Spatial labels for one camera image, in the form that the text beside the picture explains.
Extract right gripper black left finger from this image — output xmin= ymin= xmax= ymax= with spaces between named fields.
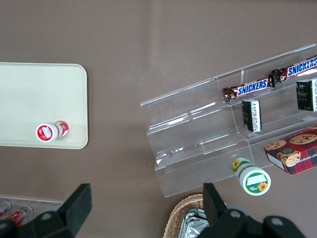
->
xmin=24 ymin=183 xmax=93 ymax=238

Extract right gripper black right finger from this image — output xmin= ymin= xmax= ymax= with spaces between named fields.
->
xmin=203 ymin=182 xmax=251 ymax=238

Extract light wicker oval basket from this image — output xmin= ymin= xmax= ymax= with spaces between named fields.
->
xmin=164 ymin=193 xmax=230 ymax=238

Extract beige plastic tray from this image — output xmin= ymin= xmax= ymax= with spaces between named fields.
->
xmin=0 ymin=62 xmax=89 ymax=150

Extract silver foil packets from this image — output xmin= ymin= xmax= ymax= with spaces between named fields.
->
xmin=184 ymin=215 xmax=211 ymax=238

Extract aluminium foil container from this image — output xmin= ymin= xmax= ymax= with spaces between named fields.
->
xmin=182 ymin=207 xmax=208 ymax=224

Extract clear acrylic bottle rack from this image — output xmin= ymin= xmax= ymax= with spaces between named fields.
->
xmin=0 ymin=194 xmax=65 ymax=224

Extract green sunflower yogurt bottle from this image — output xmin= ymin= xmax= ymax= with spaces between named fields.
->
xmin=230 ymin=157 xmax=271 ymax=196

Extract red cola bottle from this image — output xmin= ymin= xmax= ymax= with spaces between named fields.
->
xmin=0 ymin=199 xmax=12 ymax=219
xmin=6 ymin=205 xmax=34 ymax=228

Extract red and white yogurt cup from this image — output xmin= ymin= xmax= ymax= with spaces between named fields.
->
xmin=35 ymin=120 xmax=70 ymax=143

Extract clear acrylic stepped snack rack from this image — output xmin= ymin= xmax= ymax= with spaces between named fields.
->
xmin=139 ymin=43 xmax=317 ymax=198

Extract red plaid cookie box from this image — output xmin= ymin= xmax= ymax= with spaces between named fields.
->
xmin=264 ymin=124 xmax=317 ymax=176

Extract small black snack box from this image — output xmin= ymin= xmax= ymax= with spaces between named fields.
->
xmin=241 ymin=98 xmax=263 ymax=133
xmin=296 ymin=78 xmax=317 ymax=112

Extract Snickers chocolate bar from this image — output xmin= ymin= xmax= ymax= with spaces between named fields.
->
xmin=222 ymin=77 xmax=276 ymax=104
xmin=270 ymin=55 xmax=317 ymax=84

